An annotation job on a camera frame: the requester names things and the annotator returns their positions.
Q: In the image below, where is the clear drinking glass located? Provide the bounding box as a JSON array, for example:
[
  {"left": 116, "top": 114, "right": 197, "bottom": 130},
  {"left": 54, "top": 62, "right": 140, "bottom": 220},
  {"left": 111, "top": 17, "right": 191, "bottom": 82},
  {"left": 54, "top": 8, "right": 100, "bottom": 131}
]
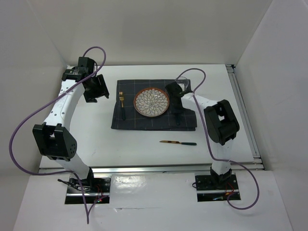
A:
[{"left": 175, "top": 76, "right": 190, "bottom": 91}]

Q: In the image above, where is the gold fork green handle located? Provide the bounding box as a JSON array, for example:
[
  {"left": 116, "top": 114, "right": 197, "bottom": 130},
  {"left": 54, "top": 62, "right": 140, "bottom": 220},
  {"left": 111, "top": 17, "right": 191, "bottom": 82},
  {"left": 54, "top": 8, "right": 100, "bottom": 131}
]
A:
[{"left": 119, "top": 91, "right": 126, "bottom": 121}]

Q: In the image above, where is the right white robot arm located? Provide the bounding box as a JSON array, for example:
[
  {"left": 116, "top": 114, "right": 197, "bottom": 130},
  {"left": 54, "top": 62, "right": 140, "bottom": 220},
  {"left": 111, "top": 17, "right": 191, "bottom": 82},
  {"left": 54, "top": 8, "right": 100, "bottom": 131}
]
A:
[{"left": 166, "top": 82, "right": 240, "bottom": 189}]

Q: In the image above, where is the gold spoon green handle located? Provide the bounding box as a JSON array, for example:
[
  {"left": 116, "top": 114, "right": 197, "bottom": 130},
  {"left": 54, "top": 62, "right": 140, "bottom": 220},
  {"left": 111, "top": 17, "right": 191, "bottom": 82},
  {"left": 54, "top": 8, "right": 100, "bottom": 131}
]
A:
[{"left": 175, "top": 114, "right": 180, "bottom": 126}]

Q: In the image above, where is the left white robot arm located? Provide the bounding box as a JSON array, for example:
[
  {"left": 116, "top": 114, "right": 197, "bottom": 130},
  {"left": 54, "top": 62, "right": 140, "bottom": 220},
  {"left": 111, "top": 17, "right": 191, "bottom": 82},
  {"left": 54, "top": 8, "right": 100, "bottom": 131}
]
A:
[{"left": 32, "top": 57, "right": 109, "bottom": 192}]

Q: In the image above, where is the gold knife green handle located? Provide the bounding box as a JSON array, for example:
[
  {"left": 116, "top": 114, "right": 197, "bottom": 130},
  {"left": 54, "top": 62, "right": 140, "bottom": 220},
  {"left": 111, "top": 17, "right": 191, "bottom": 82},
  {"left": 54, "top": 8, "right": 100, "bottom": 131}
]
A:
[{"left": 159, "top": 141, "right": 197, "bottom": 146}]

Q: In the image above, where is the floral patterned plate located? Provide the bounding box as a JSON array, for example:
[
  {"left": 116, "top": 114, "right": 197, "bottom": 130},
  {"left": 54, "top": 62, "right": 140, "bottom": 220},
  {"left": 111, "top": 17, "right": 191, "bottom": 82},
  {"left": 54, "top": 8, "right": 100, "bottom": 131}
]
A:
[{"left": 133, "top": 87, "right": 169, "bottom": 117}]

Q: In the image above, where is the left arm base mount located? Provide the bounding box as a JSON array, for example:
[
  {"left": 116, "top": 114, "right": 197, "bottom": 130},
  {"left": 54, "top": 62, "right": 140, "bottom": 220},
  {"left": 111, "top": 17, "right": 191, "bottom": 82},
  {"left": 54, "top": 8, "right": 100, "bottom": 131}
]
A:
[{"left": 58, "top": 177, "right": 111, "bottom": 205}]

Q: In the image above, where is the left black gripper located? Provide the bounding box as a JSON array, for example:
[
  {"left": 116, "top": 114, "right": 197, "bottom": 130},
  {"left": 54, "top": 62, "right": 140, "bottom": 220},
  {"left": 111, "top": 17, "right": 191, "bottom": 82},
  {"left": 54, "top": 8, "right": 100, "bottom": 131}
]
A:
[{"left": 83, "top": 74, "right": 109, "bottom": 103}]

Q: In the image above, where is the aluminium rail frame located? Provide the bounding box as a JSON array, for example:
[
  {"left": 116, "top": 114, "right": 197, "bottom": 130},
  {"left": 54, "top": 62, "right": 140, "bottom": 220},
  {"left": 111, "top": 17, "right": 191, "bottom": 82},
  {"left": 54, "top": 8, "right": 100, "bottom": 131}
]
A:
[{"left": 37, "top": 64, "right": 265, "bottom": 175}]

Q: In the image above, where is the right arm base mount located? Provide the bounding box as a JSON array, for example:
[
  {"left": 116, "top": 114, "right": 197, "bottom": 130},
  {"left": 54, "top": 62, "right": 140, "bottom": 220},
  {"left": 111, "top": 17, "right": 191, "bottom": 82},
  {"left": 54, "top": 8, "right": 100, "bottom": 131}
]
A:
[{"left": 192, "top": 174, "right": 241, "bottom": 202}]

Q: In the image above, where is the dark grey checked cloth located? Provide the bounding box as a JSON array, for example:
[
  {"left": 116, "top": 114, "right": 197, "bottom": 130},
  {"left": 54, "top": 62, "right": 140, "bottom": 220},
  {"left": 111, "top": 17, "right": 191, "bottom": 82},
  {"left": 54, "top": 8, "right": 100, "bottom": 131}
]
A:
[{"left": 111, "top": 79, "right": 197, "bottom": 131}]

